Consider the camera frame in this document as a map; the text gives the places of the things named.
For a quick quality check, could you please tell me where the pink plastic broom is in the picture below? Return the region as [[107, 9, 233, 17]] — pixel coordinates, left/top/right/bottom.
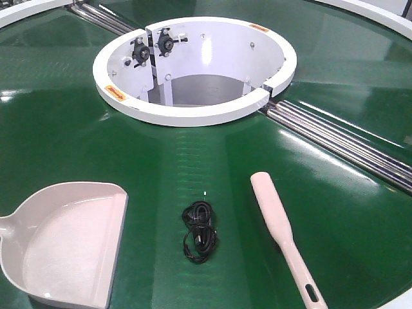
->
[[250, 171, 328, 308]]

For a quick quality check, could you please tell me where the black cable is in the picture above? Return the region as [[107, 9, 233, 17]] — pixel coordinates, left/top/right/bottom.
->
[[181, 201, 219, 265]]

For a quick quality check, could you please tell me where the pink plastic dustpan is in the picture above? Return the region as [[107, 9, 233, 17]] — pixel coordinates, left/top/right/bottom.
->
[[1, 182, 128, 308]]

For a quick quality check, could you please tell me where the steel rollers upper left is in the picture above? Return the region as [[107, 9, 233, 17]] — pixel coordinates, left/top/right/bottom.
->
[[66, 1, 136, 35]]

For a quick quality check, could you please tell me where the white outer rim left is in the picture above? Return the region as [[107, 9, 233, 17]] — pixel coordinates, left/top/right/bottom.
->
[[0, 0, 74, 28]]

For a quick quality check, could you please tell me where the white inner conveyor ring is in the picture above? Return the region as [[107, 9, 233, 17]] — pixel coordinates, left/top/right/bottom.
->
[[92, 16, 298, 127]]

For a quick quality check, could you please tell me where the right black bearing mount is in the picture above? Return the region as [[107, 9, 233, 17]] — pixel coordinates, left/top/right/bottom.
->
[[155, 27, 189, 57]]

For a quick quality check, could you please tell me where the black bearing mount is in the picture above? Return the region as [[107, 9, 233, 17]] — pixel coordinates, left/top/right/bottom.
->
[[155, 27, 189, 57], [131, 37, 150, 68]]

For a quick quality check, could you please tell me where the left black bearing mount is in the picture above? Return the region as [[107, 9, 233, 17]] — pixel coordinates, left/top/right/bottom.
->
[[131, 37, 150, 68]]

